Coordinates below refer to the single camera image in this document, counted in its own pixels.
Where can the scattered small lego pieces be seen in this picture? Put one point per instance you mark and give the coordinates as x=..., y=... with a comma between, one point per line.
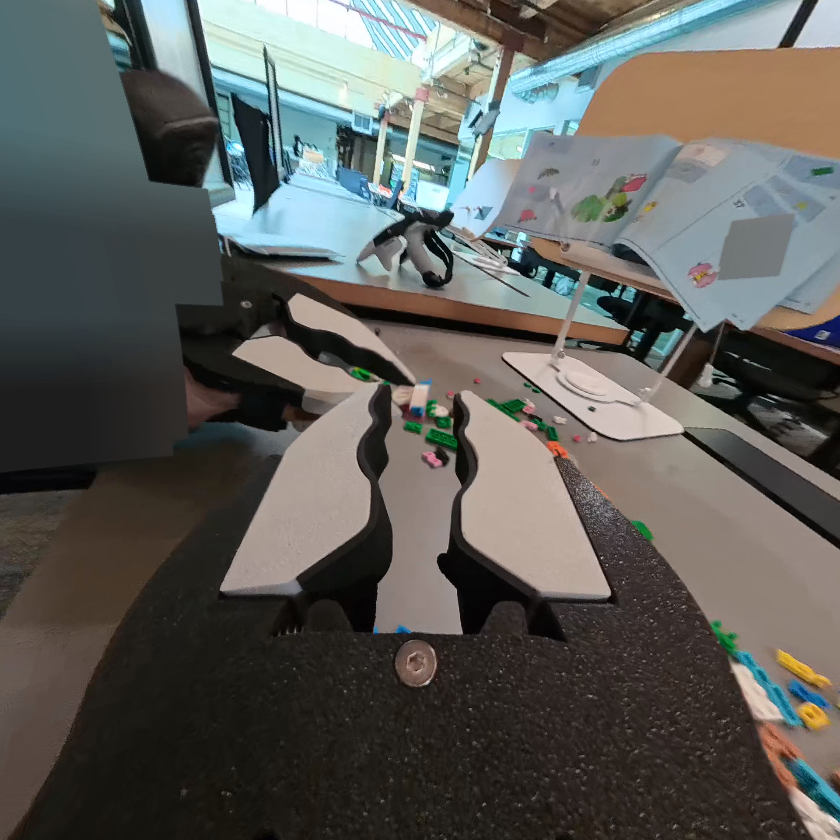
x=439, y=436

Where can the orange lego piece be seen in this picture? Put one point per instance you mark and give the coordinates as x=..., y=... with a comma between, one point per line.
x=558, y=449

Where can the white booklet stand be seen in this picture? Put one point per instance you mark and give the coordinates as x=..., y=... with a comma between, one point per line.
x=590, y=394

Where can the wooden background desk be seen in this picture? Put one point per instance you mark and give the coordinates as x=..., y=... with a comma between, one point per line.
x=407, y=295

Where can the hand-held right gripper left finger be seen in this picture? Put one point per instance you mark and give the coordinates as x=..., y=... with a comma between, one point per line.
x=315, y=499

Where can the pile of colourful lego bricks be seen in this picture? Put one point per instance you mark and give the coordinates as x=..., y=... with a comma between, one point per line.
x=781, y=709

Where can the black fabric panel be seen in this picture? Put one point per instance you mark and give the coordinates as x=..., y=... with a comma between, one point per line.
x=253, y=151

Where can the spare hand-held gripper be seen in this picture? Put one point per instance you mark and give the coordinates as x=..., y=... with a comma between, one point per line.
x=413, y=246

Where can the black table rail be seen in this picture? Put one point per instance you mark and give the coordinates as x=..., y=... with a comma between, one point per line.
x=768, y=479

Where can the green lego piece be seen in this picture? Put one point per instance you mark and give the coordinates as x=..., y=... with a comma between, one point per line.
x=642, y=529

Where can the light blue instruction booklet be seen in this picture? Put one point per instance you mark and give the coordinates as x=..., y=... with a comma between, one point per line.
x=656, y=197

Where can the white paper sheet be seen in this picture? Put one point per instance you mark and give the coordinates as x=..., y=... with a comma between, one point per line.
x=482, y=197

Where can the tan rounded divider board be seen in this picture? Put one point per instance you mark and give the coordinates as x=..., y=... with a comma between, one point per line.
x=709, y=92

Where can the person's left hand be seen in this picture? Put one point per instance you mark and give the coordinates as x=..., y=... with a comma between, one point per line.
x=203, y=403

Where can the flat grey laptop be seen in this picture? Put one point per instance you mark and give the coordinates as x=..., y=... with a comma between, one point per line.
x=282, y=248

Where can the small multicoloured lego assembly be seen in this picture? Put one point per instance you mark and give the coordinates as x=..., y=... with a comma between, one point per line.
x=413, y=397

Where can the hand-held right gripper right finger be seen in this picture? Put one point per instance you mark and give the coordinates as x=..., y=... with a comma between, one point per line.
x=525, y=512

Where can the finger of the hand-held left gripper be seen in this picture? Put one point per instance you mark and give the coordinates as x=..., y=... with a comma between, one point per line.
x=341, y=328
x=295, y=367

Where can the black office chair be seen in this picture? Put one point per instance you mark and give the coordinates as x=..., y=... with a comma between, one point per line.
x=640, y=315

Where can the silver ventilation duct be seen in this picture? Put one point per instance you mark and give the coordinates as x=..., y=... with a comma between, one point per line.
x=590, y=52

